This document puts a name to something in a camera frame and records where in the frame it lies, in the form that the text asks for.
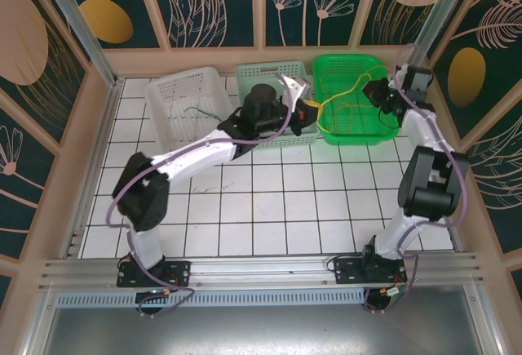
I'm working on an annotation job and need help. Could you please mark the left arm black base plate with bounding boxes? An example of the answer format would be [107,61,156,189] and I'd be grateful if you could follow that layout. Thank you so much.
[117,260,192,289]

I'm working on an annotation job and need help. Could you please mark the yellow cable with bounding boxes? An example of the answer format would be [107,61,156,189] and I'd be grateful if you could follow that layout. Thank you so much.
[325,95,368,135]
[305,67,392,135]

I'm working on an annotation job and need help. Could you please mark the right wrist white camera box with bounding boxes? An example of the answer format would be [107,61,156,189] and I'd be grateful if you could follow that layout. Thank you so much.
[391,62,411,91]

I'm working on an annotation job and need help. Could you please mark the wall panel curved leaf outlines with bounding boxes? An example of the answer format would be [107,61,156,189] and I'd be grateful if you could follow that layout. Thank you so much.
[462,114,522,254]

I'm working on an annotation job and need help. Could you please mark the aluminium mounting rail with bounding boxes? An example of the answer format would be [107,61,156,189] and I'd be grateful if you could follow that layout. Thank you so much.
[38,251,484,291]

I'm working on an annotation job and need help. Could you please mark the wall panel orange circle leaves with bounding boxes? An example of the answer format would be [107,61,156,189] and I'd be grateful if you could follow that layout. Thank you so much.
[140,0,263,50]

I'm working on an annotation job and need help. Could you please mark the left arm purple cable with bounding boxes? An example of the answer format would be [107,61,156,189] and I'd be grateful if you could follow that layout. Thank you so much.
[106,81,294,318]

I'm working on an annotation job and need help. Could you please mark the wall panel yellow oval leaf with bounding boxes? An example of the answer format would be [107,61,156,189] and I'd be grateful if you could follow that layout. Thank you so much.
[56,0,171,51]

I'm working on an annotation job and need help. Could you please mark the grey slotted cable duct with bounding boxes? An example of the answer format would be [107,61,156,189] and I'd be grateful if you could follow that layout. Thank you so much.
[55,291,367,309]

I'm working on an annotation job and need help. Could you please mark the bright green plastic basket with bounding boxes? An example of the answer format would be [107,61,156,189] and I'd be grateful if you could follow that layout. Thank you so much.
[312,53,400,147]

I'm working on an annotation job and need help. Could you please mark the white perforated plastic basket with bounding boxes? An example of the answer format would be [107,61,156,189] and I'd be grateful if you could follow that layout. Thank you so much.
[144,66,237,153]

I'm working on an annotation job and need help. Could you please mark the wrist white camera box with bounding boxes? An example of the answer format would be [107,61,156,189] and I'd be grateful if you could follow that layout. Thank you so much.
[391,62,411,91]
[273,71,313,112]

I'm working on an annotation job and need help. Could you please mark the teal cable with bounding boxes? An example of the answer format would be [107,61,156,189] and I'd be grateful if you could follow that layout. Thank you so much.
[197,108,224,122]

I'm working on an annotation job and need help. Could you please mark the wall panel large beige circle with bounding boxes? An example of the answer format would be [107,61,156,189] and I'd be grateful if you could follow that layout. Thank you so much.
[0,0,90,148]

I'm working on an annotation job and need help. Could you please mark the wall panel beige circle reeds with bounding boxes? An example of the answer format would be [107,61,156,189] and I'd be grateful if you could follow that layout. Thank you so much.
[356,0,464,48]

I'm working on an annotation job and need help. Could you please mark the wall panel single pink flower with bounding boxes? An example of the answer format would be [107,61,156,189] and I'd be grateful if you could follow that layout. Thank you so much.
[0,87,58,250]

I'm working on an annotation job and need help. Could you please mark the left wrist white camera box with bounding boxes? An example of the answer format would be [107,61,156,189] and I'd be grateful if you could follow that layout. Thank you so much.
[273,71,313,112]

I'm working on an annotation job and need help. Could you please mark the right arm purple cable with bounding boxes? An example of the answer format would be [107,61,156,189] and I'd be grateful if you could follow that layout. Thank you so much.
[364,42,470,314]

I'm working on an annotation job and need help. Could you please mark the grey metal plate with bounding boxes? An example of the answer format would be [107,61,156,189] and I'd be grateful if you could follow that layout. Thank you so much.
[26,285,501,355]

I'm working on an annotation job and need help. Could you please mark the wall panel pink flowers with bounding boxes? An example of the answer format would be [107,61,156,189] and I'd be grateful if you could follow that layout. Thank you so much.
[263,0,387,49]

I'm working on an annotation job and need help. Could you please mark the aluminium corner post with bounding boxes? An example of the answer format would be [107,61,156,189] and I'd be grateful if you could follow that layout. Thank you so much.
[401,0,468,82]
[32,0,126,91]

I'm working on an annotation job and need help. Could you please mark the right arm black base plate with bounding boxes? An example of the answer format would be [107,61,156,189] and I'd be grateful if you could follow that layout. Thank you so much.
[333,257,409,286]

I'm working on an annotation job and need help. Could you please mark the wall panel yellow circle feathers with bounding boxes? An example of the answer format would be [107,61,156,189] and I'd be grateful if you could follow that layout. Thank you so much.
[427,0,522,140]

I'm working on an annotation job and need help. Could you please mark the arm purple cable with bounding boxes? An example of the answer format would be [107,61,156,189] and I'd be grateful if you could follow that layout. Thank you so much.
[364,42,470,314]
[106,81,294,318]

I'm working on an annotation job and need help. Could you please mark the mint perforated plastic basket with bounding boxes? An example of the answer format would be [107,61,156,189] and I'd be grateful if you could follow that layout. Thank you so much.
[236,60,321,150]

